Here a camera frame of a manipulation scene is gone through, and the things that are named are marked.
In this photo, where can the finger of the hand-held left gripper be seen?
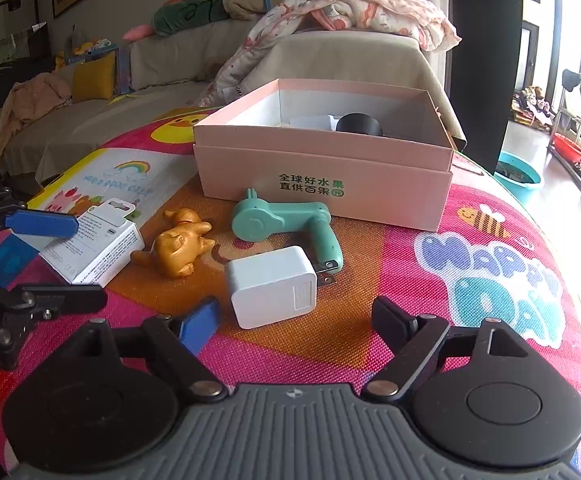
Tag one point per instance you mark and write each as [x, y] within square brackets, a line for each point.
[40, 223]
[65, 300]

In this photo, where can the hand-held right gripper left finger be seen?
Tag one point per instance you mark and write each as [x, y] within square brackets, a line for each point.
[198, 327]

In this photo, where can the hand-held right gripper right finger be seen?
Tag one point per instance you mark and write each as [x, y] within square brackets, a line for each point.
[393, 320]

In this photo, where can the small white product box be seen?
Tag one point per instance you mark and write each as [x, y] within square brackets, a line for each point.
[98, 247]

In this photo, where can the white charger plug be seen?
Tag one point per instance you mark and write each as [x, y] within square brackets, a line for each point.
[268, 287]

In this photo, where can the mint green hand fan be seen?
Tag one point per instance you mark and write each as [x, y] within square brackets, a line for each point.
[255, 220]

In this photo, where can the pink cardboard box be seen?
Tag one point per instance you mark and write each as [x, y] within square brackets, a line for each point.
[320, 185]

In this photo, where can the black hair dryer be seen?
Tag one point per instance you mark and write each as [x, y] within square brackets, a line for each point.
[360, 125]

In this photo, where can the golden animal figurine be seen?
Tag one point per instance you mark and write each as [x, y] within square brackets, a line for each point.
[175, 252]

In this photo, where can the colourful cartoon play mat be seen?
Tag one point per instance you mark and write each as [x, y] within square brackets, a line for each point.
[470, 260]

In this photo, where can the peach cloth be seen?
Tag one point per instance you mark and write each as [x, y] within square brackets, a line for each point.
[25, 105]

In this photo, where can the yellow cushion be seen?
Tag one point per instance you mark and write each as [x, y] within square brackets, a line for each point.
[94, 77]

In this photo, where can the teal plastic basin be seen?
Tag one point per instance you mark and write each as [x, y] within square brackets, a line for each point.
[517, 177]

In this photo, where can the red plastic basin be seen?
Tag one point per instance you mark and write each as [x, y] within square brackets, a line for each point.
[569, 147]

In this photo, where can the green plush toy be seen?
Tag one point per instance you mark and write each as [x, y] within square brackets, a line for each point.
[190, 12]

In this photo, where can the beige sofa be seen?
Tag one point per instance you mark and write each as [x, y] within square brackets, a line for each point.
[320, 60]

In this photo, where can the pink printed blanket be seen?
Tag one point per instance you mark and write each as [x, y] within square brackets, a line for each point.
[370, 10]

